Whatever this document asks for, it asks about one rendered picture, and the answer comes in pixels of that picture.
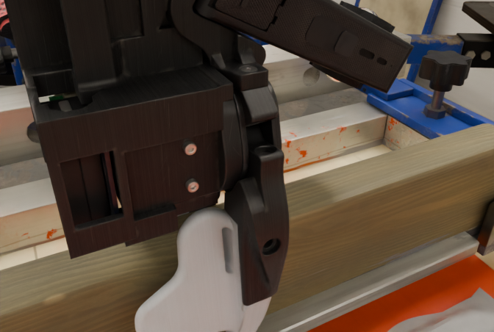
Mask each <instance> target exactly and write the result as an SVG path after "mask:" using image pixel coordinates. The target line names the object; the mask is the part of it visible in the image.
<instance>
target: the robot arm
mask: <svg viewBox="0 0 494 332"><path fill-rule="evenodd" d="M4 4H5V7H6V11H7V15H8V18H9V22H10V27H11V30H12V35H13V39H14V42H15V47H16V51H17V55H18V60H19V63H20V66H21V71H22V74H23V78H24V83H25V86H26V91H27V95H28V98H29V102H30V106H31V109H32V114H33V118H34V121H35V126H36V129H37V135H38V138H39V141H40V146H41V149H42V152H43V158H44V161H45V163H46V164H47V168H48V171H49V176H50V179H51V185H52V188H53V191H54V196H55V199H56V202H57V208H58V211H59V214H60V219H61V223H62V228H63V231H64V235H65V240H66V243H67V246H68V251H69V254H70V257H71V259H74V258H76V257H80V256H83V255H86V254H89V253H93V252H96V251H98V250H103V249H105V248H109V247H112V246H115V245H119V244H121V243H124V244H125V246H126V247H127V246H130V245H134V244H137V243H139V242H144V241H146V240H149V239H153V238H155V237H160V236H162V235H165V234H169V233H171V232H175V231H179V233H178V235H177V240H176V243H177V253H178V267H177V270H176V272H175V274H174V276H173V277H172V278H171V280H169V281H168V282H167V283H166V284H165V285H164V286H162V287H161V288H160V289H159V290H158V291H156V292H155V293H154V294H153V295H152V296H151V297H150V298H149V299H148V300H147V301H145V302H144V303H143V304H142V305H141V306H140V308H139V309H138V310H137V313H136V315H135V330H136V332H220V331H225V332H256V331H257V329H258V327H259V326H260V324H261V322H262V321H263V319H264V317H265V314H266V312H267V310H268V306H269V303H270V301H271V297H272V296H273V295H275V294H276V293H277V292H278V288H279V283H280V280H281V277H282V271H283V268H284V263H285V260H286V257H287V250H288V245H289V230H290V227H289V211H288V205H287V195H286V190H285V185H284V153H283V151H282V137H281V129H280V121H279V107H278V102H277V98H276V94H275V92H274V89H273V87H272V85H271V83H270V82H269V81H268V69H266V68H264V67H263V66H262V65H263V63H264V61H265V58H266V51H265V49H264V47H263V46H261V45H260V44H259V43H256V42H255V41H253V40H252V39H250V38H249V37H246V36H245V35H243V34H242V33H244V34H246V35H249V36H251V37H254V38H256V39H258V40H261V41H263V42H265V43H268V44H270V45H272V46H275V47H277V48H280V49H282V50H284V51H287V52H289V53H291V54H294V55H296V56H298V57H301V58H303V59H306V60H308V61H309V64H311V65H312V66H313V67H315V68H317V69H318V70H320V71H322V72H323V73H325V74H326V76H327V77H328V78H330V79H331V80H332V81H334V82H343V83H345V84H347V85H350V86H352V87H355V88H358V89H360V90H361V88H362V86H363V85H364V84H365V85H367V86H369V87H372V88H375V89H377V90H380V91H382V92H384V93H388V91H389V89H390V88H391V86H392V84H393V82H394V81H395V79H396V77H397V75H398V74H399V72H400V70H401V69H402V67H403V65H404V63H405V62H406V60H407V58H408V56H409V55H410V53H411V51H412V50H413V48H414V46H413V45H411V44H409V43H408V42H406V41H404V40H402V39H401V38H399V37H398V36H396V35H394V34H393V33H392V32H393V30H394V28H395V26H393V25H391V24H389V23H388V22H386V21H385V20H383V19H381V18H379V17H378V15H377V14H376V13H375V12H374V11H373V10H370V9H368V8H365V7H356V6H354V5H352V4H349V3H347V2H344V1H341V2H340V4H338V3H337V2H335V1H332V0H4ZM240 32H242V33H240ZM48 95H54V96H50V97H49V101H45V102H41V103H40V101H39V97H44V96H48ZM221 190H224V191H225V193H224V210H222V209H219V208H215V207H210V206H214V205H216V204H217V203H218V199H219V197H220V195H221ZM117 198H118V200H119V202H120V204H121V208H118V200H117ZM197 210H198V211H197ZM194 211H196V212H194ZM190 212H194V213H192V214H191V216H189V217H188V218H187V219H186V220H185V221H184V222H183V224H182V226H181V228H180V229H179V225H178V216H180V215H183V214H187V213H190Z"/></svg>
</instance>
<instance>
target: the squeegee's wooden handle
mask: <svg viewBox="0 0 494 332"><path fill-rule="evenodd" d="M284 185H285V190H286V195H287V205H288V211H289V227H290V230H289V245H288V250H287V257H286V260H285V263H284V268H283V271H282V277H281V280H280V283H279V288H278V292H277V293H276V294H275V295H273V296H272V297H271V301H270V303H269V306H268V310H267V312H266V314H265V316H267V315H269V314H272V313H274V312H275V311H278V310H280V309H283V308H286V307H288V306H291V305H293V304H294V303H297V302H299V301H302V300H304V299H307V298H308V297H312V296H313V295H316V294H318V293H320V292H323V291H325V290H327V289H330V288H332V287H334V286H337V285H339V284H342V283H344V282H346V281H349V280H351V279H353V278H356V277H358V276H360V275H363V274H365V273H368V272H370V271H372V270H375V269H377V268H379V267H382V266H384V265H386V264H389V263H391V262H393V261H396V260H398V259H401V258H403V257H405V256H408V255H409V254H412V253H414V252H417V251H419V250H422V249H424V248H427V247H428V246H431V245H433V244H436V243H438V242H441V241H443V240H444V239H447V238H449V237H452V236H454V235H457V234H459V233H462V232H463V231H465V232H467V233H468V234H470V235H471V236H472V237H473V236H475V235H477V234H479V233H480V231H481V228H482V224H483V222H484V219H485V216H486V213H487V210H488V207H489V205H490V203H492V202H494V126H492V125H490V124H489V123H483V124H480V125H477V126H473V127H470V128H468V129H463V130H461V131H456V132H454V133H451V134H447V135H444V136H441V137H437V138H434V139H431V140H427V141H424V142H420V143H418V144H414V145H411V146H407V147H405V148H400V149H398V150H395V151H391V152H388V153H385V154H381V155H378V156H374V157H371V158H369V159H364V160H362V161H359V162H355V163H352V164H349V165H345V166H342V167H338V168H335V169H332V170H328V171H325V172H322V173H319V174H315V175H313V176H308V177H306V178H302V179H299V180H296V181H291V182H289V183H286V184H284ZM194 212H196V211H194ZM194 212H190V213H187V214H183V215H180V216H178V225H179V229H180V228H181V226H182V224H183V222H184V221H185V220H186V219H187V218H188V217H189V216H191V214H192V213H194ZM178 233H179V231H175V232H171V233H169V234H165V235H162V236H160V237H155V238H153V239H149V240H146V241H144V242H139V243H137V244H134V245H130V246H127V247H126V246H125V244H124V243H121V244H119V245H115V246H112V247H109V248H105V249H103V250H98V251H96V252H93V253H89V254H86V255H83V256H80V257H76V258H74V259H71V257H70V254H69V251H68V250H64V251H62V252H59V253H55V254H52V255H49V256H45V257H42V258H39V259H35V260H32V261H28V262H25V263H23V264H19V265H15V266H13V267H8V268H6V269H3V270H0V332H136V330H135V315H136V313H137V310H138V309H139V308H140V306H141V305H142V304H143V303H144V302H145V301H147V300H148V299H149V298H150V297H151V296H152V295H153V294H154V293H155V292H156V291H158V290H159V289H160V288H161V287H162V286H164V285H165V284H166V283H167V282H168V281H169V280H171V278H172V277H173V276H174V274H175V272H176V270H177V267H178V253H177V243H176V240H177V235H178Z"/></svg>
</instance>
